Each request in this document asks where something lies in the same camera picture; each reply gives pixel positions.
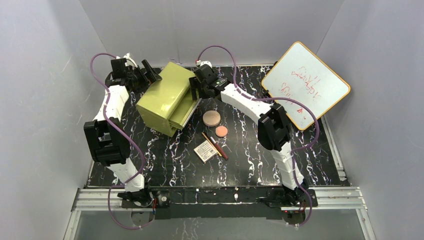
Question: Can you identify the small round pink compact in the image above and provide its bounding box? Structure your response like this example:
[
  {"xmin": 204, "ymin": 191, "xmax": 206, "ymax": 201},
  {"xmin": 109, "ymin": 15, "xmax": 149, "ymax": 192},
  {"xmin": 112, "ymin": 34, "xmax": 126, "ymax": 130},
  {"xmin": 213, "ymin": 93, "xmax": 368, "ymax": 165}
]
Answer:
[{"xmin": 215, "ymin": 125, "xmax": 229, "ymax": 138}]

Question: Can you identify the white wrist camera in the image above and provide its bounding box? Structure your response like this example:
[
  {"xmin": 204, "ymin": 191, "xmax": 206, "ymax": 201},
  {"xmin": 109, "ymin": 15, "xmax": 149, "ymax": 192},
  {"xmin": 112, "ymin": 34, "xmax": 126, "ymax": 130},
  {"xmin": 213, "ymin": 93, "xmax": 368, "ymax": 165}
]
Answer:
[
  {"xmin": 195, "ymin": 60, "xmax": 213, "ymax": 68},
  {"xmin": 123, "ymin": 52, "xmax": 139, "ymax": 68}
]

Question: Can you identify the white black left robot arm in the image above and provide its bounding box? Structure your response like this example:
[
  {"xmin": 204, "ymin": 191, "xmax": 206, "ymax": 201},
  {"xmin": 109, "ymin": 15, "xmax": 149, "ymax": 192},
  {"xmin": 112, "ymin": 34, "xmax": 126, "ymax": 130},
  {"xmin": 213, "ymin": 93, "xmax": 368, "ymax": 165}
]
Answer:
[{"xmin": 83, "ymin": 54, "xmax": 162, "ymax": 208}]

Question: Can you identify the large round pink compact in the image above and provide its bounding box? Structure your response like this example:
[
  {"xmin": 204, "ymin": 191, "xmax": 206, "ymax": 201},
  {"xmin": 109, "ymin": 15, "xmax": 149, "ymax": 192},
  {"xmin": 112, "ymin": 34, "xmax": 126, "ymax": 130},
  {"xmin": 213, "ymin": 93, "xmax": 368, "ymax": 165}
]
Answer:
[{"xmin": 202, "ymin": 110, "xmax": 221, "ymax": 127}]

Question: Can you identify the white eyeshadow palette box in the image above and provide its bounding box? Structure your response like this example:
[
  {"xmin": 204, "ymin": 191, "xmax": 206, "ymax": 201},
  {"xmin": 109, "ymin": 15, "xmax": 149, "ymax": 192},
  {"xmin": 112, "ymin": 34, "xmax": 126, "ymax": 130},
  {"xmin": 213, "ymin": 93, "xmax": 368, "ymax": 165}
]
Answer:
[{"xmin": 194, "ymin": 140, "xmax": 218, "ymax": 163}]

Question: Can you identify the white whiteboard orange frame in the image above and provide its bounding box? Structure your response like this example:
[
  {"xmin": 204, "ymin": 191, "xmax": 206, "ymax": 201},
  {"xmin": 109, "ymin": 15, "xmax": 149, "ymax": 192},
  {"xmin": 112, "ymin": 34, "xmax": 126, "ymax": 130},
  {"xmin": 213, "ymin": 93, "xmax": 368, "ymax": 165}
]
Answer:
[{"xmin": 261, "ymin": 41, "xmax": 351, "ymax": 131}]

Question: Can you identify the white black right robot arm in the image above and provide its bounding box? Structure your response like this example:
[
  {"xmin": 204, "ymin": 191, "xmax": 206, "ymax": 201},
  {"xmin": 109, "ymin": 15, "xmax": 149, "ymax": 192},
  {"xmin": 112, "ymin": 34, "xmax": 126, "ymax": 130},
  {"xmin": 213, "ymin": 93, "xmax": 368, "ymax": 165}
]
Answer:
[{"xmin": 189, "ymin": 61, "xmax": 313, "ymax": 207}]

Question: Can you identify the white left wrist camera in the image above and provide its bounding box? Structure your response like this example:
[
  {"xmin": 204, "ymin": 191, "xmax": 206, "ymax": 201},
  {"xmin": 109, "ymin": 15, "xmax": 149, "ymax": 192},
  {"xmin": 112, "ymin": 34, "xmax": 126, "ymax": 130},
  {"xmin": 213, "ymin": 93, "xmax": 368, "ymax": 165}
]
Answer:
[{"xmin": 123, "ymin": 52, "xmax": 139, "ymax": 68}]

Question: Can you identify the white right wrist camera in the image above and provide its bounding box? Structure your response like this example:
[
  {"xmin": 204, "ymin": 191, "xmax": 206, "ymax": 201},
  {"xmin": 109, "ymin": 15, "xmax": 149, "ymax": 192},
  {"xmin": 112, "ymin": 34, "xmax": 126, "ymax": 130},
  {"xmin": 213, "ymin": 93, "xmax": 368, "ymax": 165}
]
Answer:
[{"xmin": 195, "ymin": 60, "xmax": 213, "ymax": 68}]

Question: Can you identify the olive green drawer box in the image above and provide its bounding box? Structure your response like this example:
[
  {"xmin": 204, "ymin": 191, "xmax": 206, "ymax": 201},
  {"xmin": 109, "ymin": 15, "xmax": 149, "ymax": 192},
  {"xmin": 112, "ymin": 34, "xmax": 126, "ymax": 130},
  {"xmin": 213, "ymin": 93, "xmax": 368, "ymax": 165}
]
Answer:
[{"xmin": 136, "ymin": 62, "xmax": 200, "ymax": 137}]

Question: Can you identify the gold black makeup pencil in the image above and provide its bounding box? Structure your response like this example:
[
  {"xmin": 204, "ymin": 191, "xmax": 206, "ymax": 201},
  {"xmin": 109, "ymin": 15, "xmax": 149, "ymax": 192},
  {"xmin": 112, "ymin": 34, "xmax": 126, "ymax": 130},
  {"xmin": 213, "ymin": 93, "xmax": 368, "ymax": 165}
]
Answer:
[{"xmin": 201, "ymin": 132, "xmax": 222, "ymax": 157}]

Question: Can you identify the aluminium frame rail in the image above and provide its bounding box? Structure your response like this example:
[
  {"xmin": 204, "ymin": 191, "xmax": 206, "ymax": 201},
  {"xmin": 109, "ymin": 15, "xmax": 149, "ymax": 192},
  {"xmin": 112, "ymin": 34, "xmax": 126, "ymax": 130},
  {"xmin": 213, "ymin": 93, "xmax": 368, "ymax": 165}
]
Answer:
[{"xmin": 64, "ymin": 110, "xmax": 374, "ymax": 240}]

